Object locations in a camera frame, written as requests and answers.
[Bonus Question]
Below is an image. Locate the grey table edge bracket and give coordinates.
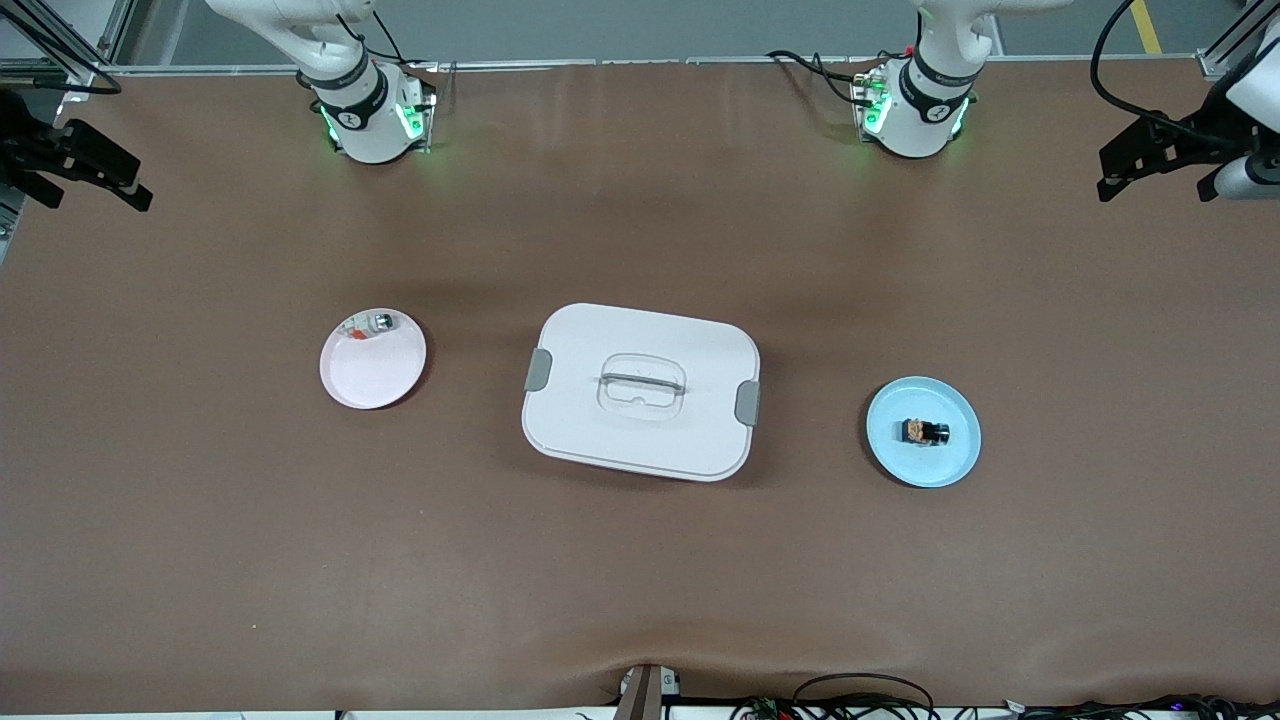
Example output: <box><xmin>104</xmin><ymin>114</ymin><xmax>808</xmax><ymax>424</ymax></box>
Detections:
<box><xmin>613</xmin><ymin>663</ymin><xmax>683</xmax><ymax>720</ymax></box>

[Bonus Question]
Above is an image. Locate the black right base cable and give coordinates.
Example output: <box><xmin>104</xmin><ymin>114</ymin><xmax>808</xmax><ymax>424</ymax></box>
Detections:
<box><xmin>345</xmin><ymin>10</ymin><xmax>407</xmax><ymax>67</ymax></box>

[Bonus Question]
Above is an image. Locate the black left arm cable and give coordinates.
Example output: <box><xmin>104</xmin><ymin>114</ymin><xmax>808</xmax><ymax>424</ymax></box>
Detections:
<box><xmin>1088</xmin><ymin>0</ymin><xmax>1233</xmax><ymax>143</ymax></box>

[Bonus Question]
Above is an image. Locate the black base cable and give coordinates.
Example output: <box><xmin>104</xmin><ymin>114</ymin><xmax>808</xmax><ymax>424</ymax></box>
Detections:
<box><xmin>765</xmin><ymin>48</ymin><xmax>861</xmax><ymax>107</ymax></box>
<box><xmin>345</xmin><ymin>10</ymin><xmax>407</xmax><ymax>67</ymax></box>

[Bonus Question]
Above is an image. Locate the black cable bundle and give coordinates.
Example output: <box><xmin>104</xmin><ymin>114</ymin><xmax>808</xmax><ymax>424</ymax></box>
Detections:
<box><xmin>1000</xmin><ymin>692</ymin><xmax>1280</xmax><ymax>720</ymax></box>

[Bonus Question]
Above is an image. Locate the pink round plate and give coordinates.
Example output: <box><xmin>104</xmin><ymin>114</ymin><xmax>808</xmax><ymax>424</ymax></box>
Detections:
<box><xmin>319</xmin><ymin>307</ymin><xmax>428</xmax><ymax>411</ymax></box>

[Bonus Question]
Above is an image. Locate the aluminium frame profile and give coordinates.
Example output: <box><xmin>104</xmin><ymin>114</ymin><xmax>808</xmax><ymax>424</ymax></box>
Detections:
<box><xmin>1195</xmin><ymin>0</ymin><xmax>1280</xmax><ymax>81</ymax></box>
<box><xmin>0</xmin><ymin>0</ymin><xmax>138</xmax><ymax>101</ymax></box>

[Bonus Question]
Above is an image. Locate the black cable loop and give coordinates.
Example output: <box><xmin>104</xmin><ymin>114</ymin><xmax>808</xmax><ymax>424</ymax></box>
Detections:
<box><xmin>793</xmin><ymin>672</ymin><xmax>938</xmax><ymax>720</ymax></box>

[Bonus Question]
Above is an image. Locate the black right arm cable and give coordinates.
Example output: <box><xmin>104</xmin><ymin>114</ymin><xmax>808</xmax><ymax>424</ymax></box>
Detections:
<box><xmin>0</xmin><ymin>0</ymin><xmax>123</xmax><ymax>97</ymax></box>

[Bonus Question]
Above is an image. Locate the black left base cable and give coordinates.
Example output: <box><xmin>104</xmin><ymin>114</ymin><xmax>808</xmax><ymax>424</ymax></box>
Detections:
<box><xmin>765</xmin><ymin>48</ymin><xmax>861</xmax><ymax>107</ymax></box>

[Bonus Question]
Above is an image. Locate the light blue round plate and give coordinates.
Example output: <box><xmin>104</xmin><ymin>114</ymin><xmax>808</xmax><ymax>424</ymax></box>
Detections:
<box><xmin>866</xmin><ymin>376</ymin><xmax>983</xmax><ymax>489</ymax></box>

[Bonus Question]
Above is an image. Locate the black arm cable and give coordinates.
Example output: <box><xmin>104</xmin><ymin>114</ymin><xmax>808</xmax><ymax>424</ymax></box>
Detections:
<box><xmin>1088</xmin><ymin>0</ymin><xmax>1233</xmax><ymax>143</ymax></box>
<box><xmin>0</xmin><ymin>0</ymin><xmax>123</xmax><ymax>97</ymax></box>

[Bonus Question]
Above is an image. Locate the white lidded storage box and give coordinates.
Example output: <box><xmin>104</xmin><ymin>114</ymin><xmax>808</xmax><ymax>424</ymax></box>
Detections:
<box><xmin>521</xmin><ymin>302</ymin><xmax>762</xmax><ymax>483</ymax></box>

